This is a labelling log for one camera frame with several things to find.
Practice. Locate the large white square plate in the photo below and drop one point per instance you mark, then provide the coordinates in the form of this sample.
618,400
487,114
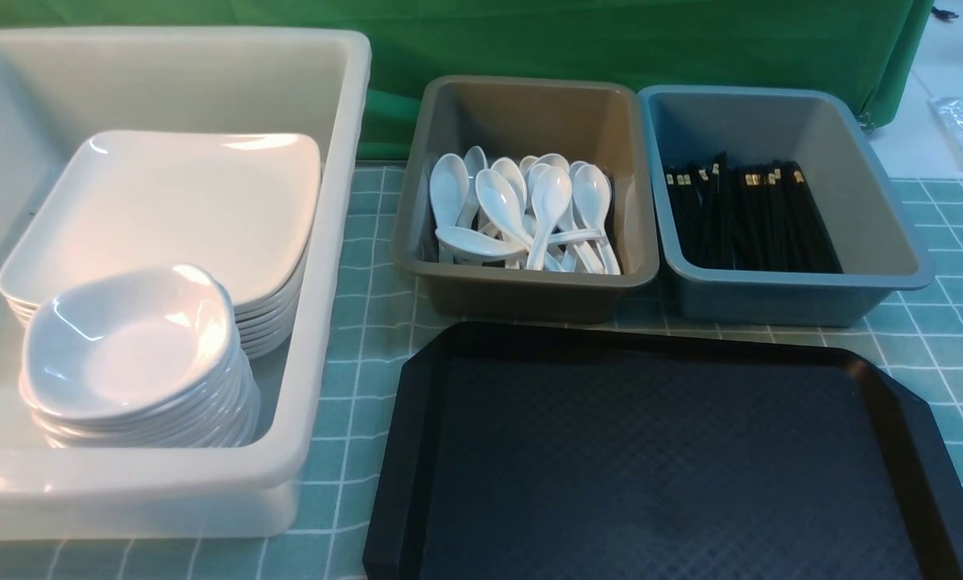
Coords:
237,206

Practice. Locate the pile of white spoons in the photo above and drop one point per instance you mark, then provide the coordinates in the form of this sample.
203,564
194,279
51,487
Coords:
538,212

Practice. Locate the black serving tray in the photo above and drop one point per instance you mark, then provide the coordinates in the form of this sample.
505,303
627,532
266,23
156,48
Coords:
531,452

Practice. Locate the brown plastic spoon bin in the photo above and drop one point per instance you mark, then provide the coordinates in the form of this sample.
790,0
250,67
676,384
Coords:
594,122

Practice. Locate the stack of white plates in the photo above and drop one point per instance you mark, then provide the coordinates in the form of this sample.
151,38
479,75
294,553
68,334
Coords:
264,328

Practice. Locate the pile of black chopsticks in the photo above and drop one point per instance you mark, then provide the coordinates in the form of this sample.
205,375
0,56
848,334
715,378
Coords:
758,217

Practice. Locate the blue plastic chopstick bin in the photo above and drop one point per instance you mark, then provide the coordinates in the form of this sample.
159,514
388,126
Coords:
877,243

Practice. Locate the large white plastic bin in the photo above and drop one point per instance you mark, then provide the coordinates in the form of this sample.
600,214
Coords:
59,86

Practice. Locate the stack of white bowls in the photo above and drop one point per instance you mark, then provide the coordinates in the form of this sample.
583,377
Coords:
146,359

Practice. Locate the green backdrop cloth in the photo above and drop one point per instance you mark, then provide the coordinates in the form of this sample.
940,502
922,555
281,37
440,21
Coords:
858,51

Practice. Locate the green checkered tablecloth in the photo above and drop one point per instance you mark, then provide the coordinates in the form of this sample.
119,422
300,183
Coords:
381,317

